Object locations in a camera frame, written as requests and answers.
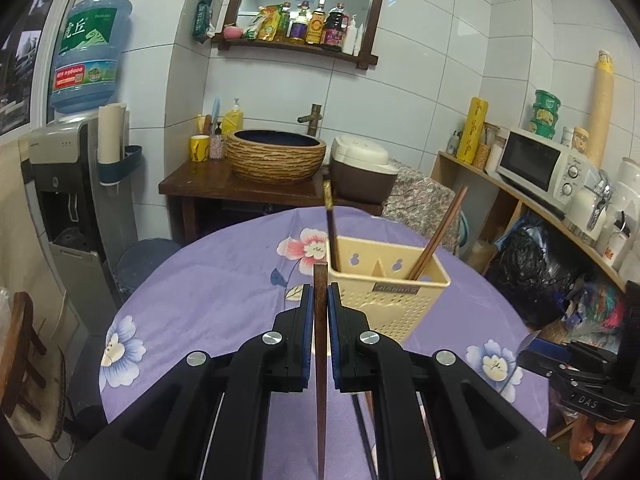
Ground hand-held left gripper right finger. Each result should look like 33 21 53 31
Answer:
327 282 584 480

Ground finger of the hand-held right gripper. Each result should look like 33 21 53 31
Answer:
517 354 609 384
529 338 621 362

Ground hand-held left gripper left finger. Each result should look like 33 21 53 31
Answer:
60 284 317 480

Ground reddish brown pointed chopstick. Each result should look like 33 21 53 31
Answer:
312 261 329 480

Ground cream plastic utensil holder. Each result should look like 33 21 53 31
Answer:
325 233 451 347

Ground dark chopstick with gold band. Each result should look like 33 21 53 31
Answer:
322 169 344 272

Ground plain brown chopstick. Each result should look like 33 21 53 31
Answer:
409 185 470 281

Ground person's right hand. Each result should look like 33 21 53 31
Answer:
570 420 631 462

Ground colourful plastic bag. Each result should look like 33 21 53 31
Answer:
564 279 627 342

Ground black plastic bag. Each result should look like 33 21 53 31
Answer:
484 214 587 327

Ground purple floral tablecloth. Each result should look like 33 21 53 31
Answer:
99 205 551 480

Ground white bottle orange label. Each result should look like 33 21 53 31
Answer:
602 229 631 267

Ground white electric kettle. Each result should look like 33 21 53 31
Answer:
564 179 614 242

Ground light wooden shelf unit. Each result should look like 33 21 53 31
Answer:
430 150 640 441

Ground floral cloth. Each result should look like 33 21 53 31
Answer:
382 159 464 257

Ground grey trash bin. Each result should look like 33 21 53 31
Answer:
114 238 184 307

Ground white and brown rice cooker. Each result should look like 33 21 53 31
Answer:
327 134 399 206

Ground stacks of white cups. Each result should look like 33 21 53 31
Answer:
607 157 640 271

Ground woven wash basin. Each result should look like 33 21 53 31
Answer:
225 128 327 185

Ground white microwave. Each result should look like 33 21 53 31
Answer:
494 127 592 206

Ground dark wooden washstand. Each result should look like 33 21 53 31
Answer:
158 160 386 247

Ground glass jar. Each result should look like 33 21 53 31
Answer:
472 122 501 171

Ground yellow mug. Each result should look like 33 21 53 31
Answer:
188 134 211 163

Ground yellow roll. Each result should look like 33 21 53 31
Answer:
455 97 489 164

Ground yellow soap pump bottle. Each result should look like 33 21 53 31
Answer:
221 98 245 136

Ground tall stack of paper cups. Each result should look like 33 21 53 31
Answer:
584 49 615 171

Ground blue cup holder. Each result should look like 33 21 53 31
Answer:
96 144 144 187

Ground grey water dispenser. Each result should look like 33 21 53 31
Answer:
27 114 139 313

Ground dark wooden stool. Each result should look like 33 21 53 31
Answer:
0 292 49 422

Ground white paper cup tube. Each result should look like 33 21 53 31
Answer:
97 102 129 166

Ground dark sauce bottle red label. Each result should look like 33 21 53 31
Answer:
322 2 351 51

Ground brown bottle yellow label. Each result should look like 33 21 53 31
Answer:
305 2 327 46

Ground dark bottle purple label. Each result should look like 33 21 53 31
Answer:
288 0 311 44

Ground yellow oil bottle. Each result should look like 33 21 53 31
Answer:
277 2 294 39

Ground cream cushion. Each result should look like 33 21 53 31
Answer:
0 139 36 311

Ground green hanging packet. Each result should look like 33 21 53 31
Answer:
192 0 216 44

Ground blue water jug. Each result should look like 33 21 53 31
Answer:
48 0 134 115

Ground rope edged round cushion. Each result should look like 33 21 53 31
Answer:
9 344 77 457

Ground wooden framed wall mirror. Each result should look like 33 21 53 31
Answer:
209 0 394 70

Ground aluminium frame window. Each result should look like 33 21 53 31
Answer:
0 0 88 137

